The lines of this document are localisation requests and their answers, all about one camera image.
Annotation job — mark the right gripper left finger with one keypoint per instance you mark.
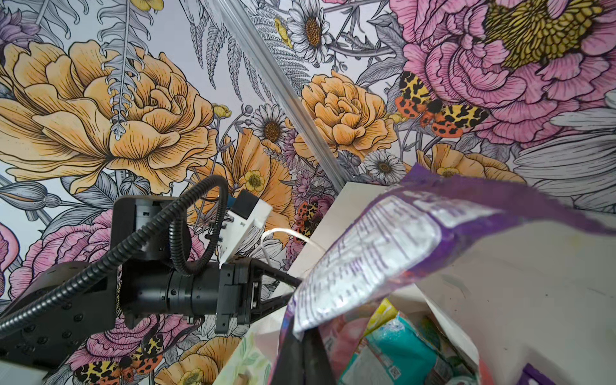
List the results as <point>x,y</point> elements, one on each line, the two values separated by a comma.
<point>289,369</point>

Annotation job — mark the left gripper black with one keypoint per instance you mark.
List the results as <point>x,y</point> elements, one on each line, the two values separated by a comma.
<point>244,290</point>

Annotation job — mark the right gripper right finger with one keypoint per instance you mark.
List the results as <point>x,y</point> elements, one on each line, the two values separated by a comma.
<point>316,365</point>

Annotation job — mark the teal red candy bag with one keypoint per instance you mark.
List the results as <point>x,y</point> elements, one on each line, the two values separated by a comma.
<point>407,351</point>

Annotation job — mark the yellow snack bag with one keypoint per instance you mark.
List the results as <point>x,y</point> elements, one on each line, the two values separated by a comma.
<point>383,314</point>

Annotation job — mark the purple snack packet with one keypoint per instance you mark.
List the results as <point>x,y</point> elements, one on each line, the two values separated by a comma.
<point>531,376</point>
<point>509,264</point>

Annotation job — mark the red paper gift bag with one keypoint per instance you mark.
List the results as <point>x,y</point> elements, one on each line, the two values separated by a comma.
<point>567,364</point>

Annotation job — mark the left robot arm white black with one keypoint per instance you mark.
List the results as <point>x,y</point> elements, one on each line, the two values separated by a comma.
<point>75,300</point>

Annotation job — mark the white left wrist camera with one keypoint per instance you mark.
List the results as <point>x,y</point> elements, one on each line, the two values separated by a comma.
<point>245,221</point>

